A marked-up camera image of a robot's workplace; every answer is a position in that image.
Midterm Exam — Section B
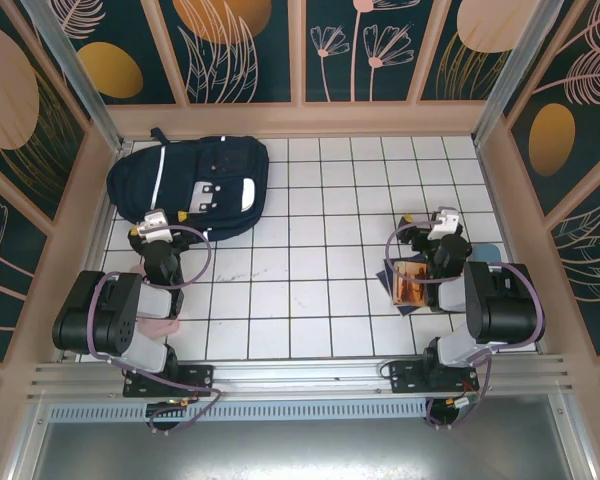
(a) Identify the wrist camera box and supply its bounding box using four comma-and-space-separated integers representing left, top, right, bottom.
426, 207, 462, 242
138, 209, 174, 245

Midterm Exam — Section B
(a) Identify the grey metal sheet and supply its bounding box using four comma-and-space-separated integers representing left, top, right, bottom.
29, 421, 587, 480

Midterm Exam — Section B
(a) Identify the slotted grey cable duct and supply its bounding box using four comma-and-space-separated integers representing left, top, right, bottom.
47, 402, 431, 422

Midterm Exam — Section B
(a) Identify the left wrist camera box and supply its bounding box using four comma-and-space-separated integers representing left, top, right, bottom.
138, 209, 174, 245

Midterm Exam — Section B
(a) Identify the navy blue backpack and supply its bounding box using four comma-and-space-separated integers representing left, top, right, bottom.
107, 127, 272, 245

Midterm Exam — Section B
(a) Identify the light blue pouch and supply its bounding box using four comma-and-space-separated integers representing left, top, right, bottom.
472, 243, 504, 264

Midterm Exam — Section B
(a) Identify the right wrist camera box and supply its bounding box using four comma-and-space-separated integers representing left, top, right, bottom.
426, 207, 462, 242

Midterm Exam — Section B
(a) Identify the pink pencil case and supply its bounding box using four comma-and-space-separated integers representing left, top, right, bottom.
128, 263, 182, 344

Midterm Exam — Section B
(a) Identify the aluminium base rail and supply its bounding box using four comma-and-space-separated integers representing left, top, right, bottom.
27, 353, 579, 407

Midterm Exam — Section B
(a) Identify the aluminium frame post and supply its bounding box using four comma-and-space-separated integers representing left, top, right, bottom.
19, 0, 134, 154
471, 0, 554, 147

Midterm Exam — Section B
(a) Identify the orange paperback book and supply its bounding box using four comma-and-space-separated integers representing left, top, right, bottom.
389, 258, 430, 307

